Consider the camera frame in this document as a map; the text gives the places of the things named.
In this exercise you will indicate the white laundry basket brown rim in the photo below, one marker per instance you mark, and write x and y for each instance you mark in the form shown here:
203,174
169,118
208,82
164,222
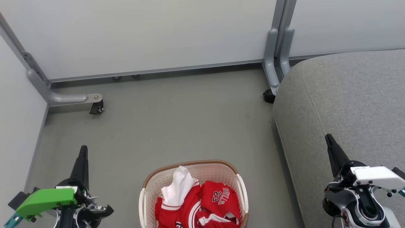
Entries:
208,172

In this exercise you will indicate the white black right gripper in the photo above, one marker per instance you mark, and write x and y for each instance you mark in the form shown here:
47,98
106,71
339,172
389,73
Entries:
373,175

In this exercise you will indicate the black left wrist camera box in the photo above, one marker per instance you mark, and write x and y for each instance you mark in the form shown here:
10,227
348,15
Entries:
17,200

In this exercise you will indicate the red white basketball jersey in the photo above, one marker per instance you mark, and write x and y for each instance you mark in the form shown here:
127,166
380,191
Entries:
185,209

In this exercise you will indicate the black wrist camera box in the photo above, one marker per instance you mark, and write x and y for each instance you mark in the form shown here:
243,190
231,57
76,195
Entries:
399,173
17,200

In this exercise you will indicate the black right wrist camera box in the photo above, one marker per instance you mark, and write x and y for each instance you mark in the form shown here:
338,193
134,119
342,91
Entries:
399,173

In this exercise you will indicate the black caster wheel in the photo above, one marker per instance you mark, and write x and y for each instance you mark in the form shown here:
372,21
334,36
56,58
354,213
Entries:
269,96
96,107

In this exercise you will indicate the grey fabric sofa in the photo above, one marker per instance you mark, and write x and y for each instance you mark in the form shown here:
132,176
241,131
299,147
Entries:
348,101

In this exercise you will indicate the red basketball shorts number 23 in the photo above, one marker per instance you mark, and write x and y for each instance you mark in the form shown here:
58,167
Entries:
221,198

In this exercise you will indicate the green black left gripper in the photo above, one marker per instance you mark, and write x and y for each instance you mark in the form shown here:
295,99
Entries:
47,198

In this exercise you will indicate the grey partition support leg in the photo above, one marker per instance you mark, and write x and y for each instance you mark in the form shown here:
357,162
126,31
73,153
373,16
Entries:
270,63
60,98
286,50

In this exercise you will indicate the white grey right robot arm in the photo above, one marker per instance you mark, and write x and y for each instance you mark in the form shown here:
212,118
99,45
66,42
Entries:
392,221

